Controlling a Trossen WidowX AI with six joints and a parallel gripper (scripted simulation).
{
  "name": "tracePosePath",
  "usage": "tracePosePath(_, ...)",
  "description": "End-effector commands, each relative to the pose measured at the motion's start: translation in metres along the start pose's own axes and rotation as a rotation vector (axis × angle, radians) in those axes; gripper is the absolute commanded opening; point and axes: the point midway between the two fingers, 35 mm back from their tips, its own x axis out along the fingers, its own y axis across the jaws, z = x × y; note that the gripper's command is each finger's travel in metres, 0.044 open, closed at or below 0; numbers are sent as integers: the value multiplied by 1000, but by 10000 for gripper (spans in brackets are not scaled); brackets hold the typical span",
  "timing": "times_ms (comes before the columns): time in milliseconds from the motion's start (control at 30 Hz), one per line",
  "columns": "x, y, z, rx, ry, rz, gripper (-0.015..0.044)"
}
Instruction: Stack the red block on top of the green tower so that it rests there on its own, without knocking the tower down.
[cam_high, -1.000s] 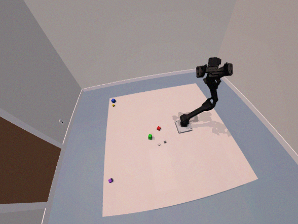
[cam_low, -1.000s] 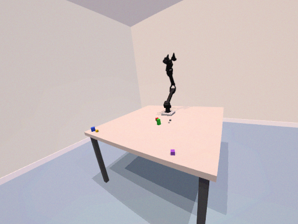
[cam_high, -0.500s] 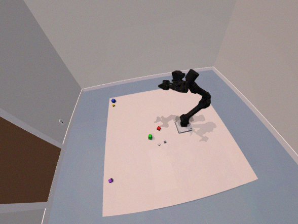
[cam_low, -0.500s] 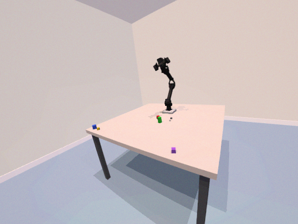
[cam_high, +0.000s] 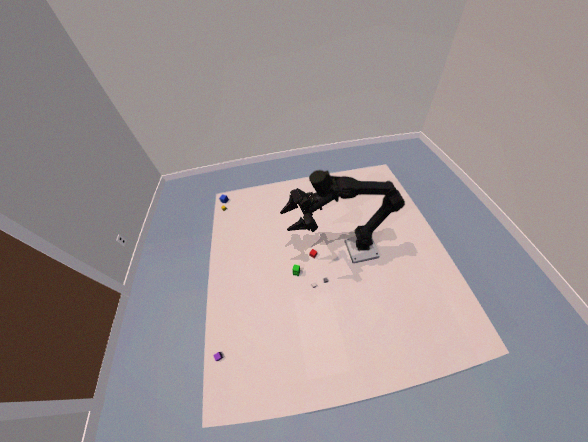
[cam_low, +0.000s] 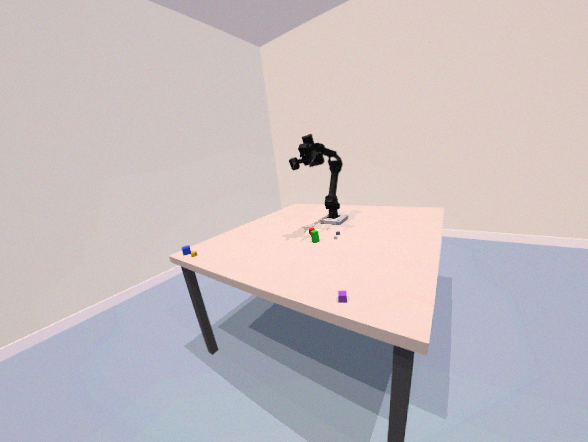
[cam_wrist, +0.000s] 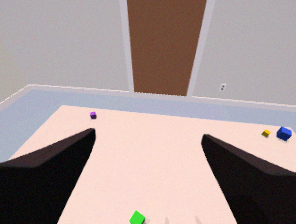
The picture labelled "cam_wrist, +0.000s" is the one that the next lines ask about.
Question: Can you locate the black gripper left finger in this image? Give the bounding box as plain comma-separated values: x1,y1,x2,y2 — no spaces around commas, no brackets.
0,128,96,224

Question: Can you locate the green block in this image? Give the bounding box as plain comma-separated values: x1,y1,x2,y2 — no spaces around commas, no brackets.
129,209,145,224

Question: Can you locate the small purple block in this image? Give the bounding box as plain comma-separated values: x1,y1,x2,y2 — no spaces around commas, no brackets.
90,112,97,119

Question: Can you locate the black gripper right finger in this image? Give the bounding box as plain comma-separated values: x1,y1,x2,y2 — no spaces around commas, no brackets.
201,134,296,224

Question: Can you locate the blue block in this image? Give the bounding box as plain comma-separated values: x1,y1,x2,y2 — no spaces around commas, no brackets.
277,127,292,141

